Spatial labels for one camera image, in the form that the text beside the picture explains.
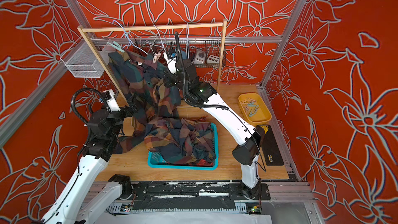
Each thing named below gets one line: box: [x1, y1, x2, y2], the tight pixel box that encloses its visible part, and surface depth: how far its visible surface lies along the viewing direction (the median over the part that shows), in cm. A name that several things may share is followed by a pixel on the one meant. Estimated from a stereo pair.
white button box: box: [206, 54, 220, 64], surface depth 96 cm
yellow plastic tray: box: [238, 92, 273, 126], surface depth 108 cm
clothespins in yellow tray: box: [240, 97, 260, 118], surface depth 109 cm
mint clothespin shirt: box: [110, 40, 125, 53], surface depth 69 cm
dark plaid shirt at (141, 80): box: [107, 49, 182, 154], surface depth 78 cm
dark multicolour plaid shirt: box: [144, 115, 218, 167], surface depth 79 cm
